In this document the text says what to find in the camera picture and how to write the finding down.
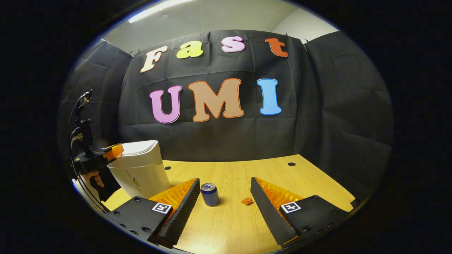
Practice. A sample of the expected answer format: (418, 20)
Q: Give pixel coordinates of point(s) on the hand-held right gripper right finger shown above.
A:
(268, 211)

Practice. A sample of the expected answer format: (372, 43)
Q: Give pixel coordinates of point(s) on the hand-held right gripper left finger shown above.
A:
(183, 208)

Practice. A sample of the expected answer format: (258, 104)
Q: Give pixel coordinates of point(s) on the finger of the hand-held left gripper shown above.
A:
(114, 151)

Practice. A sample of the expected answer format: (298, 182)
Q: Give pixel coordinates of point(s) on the orange paper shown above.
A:
(247, 201)

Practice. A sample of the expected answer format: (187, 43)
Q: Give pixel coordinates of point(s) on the blue pop can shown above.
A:
(210, 195)

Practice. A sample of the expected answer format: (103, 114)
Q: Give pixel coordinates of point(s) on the white desktop garbage bin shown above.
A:
(141, 169)

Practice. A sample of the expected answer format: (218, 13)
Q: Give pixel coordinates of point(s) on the wooden desktop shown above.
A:
(233, 176)

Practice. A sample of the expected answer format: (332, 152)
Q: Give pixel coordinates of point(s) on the black backdrop cloth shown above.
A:
(317, 123)

